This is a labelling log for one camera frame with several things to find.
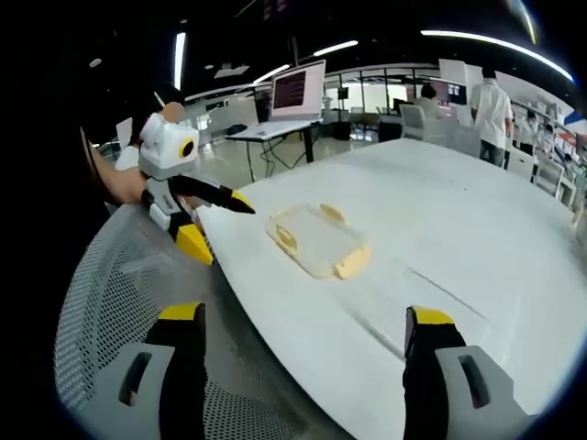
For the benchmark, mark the long ceiling light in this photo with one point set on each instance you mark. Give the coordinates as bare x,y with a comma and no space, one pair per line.
495,45
271,73
335,47
180,59

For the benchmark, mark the open laptop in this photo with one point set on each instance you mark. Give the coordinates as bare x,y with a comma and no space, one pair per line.
295,94

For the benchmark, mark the cream plastic clip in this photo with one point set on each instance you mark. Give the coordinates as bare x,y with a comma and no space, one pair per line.
333,213

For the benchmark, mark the white board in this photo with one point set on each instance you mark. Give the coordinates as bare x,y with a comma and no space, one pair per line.
454,75

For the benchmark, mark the clear plastic tray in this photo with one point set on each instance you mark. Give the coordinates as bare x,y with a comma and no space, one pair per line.
318,238

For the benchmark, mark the grey mesh chair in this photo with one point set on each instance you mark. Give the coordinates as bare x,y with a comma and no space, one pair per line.
137,284

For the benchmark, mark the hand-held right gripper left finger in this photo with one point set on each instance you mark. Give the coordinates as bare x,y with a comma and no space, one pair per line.
183,366

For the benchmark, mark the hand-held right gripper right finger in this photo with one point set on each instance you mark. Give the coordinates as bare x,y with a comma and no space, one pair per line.
426,366

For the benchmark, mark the white office chair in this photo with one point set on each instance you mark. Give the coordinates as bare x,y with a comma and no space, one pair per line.
413,121
549,176

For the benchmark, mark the white desk with black legs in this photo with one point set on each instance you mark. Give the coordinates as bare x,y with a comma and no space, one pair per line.
275,130

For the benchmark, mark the black box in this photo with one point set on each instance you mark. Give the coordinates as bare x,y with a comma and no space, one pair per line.
341,130

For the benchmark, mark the cream plastic buckle part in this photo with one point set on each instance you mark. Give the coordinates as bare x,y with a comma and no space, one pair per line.
353,263
285,237

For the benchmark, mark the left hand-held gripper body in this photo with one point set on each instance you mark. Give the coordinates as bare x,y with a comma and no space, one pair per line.
165,151

